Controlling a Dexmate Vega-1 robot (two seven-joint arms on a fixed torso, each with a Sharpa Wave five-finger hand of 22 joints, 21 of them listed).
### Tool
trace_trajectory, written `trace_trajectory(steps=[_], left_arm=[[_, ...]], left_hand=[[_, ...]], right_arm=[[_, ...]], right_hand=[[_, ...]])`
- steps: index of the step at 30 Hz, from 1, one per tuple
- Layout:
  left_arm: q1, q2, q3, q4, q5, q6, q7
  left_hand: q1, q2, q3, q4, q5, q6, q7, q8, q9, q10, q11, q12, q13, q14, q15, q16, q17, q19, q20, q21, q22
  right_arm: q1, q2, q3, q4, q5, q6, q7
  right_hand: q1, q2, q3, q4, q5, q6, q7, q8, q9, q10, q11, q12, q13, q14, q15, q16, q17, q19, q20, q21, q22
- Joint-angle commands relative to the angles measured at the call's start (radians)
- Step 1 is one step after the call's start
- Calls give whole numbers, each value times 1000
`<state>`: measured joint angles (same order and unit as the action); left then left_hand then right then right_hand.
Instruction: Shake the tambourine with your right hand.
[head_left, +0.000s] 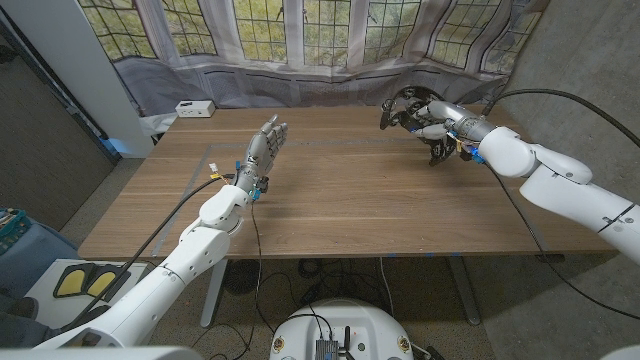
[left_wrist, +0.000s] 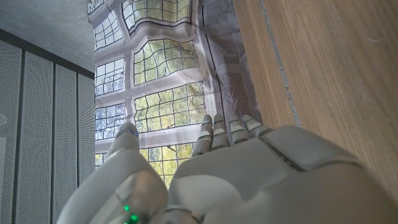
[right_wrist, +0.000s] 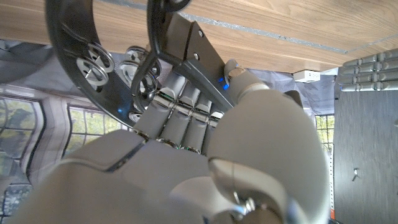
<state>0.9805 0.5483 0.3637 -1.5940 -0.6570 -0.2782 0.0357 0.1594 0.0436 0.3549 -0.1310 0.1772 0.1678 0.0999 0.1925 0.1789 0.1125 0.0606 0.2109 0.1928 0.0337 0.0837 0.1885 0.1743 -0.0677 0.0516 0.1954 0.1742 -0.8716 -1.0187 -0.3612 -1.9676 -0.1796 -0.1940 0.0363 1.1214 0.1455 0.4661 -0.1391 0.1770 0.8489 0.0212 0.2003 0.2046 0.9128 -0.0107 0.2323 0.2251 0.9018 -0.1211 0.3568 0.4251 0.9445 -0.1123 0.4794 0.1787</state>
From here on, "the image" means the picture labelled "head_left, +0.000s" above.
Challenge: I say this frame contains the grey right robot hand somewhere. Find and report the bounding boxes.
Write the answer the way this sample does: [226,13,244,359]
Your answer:
[399,98,496,144]

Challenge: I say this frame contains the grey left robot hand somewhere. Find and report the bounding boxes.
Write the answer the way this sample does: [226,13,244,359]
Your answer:
[232,113,290,195]

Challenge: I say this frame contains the black half-moon tambourine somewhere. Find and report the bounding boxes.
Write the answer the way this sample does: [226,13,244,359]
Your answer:
[379,85,474,168]

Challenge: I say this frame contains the white power box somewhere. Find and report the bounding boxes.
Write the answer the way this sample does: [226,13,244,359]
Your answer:
[175,99,217,119]

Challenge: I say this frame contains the printed window backdrop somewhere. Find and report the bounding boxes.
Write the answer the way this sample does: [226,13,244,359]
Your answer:
[77,0,551,119]

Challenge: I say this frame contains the round black floor fan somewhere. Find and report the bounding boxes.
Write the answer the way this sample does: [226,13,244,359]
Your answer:
[223,258,264,296]

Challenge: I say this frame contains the white table leg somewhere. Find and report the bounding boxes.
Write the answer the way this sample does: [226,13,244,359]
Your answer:
[199,258,229,329]

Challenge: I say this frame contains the grey table leg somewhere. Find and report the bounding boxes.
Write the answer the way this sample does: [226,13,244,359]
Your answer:
[447,255,482,326]

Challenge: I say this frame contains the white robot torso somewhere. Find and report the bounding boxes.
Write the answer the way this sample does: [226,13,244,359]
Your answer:
[269,298,415,360]

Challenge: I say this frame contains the grey electronics module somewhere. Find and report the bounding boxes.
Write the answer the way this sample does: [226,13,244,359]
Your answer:
[314,338,340,360]

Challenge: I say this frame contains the black yellow foot pedal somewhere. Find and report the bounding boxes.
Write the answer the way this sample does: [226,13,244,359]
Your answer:
[52,263,96,300]
[84,267,132,303]

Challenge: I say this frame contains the white pillar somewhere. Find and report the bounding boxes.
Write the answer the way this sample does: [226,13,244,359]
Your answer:
[0,0,155,159]

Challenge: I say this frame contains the person leg in blue jeans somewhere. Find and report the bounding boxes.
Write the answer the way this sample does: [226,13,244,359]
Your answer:
[0,217,84,349]

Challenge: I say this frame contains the teal patterned basket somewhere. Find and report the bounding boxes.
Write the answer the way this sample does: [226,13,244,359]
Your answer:
[0,207,32,255]

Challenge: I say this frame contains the white floor board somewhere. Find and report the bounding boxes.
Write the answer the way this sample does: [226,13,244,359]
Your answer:
[24,258,151,329]

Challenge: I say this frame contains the dark shoe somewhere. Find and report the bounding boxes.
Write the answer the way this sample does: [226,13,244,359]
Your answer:
[0,296,40,321]

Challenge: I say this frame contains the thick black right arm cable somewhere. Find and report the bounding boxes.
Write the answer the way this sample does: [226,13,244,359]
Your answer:
[479,88,640,149]

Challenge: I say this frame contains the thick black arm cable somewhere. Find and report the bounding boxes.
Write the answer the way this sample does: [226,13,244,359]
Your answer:
[479,88,640,149]
[62,173,237,331]

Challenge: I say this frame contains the thin black left wrist cable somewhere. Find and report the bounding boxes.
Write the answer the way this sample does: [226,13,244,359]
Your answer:
[209,199,264,360]

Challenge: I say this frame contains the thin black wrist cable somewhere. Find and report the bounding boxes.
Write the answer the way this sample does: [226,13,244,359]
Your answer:
[209,199,264,360]
[484,164,640,321]

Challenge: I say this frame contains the tangled black floor cables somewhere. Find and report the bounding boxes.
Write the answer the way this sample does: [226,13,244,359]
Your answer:
[297,257,381,306]

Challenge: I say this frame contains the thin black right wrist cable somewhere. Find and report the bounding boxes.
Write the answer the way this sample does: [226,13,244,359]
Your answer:
[484,164,640,321]

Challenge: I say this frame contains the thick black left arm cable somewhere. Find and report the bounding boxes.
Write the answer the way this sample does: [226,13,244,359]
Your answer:
[62,173,237,331]

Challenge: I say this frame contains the white floor cable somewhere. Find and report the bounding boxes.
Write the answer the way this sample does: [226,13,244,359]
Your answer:
[378,257,396,319]

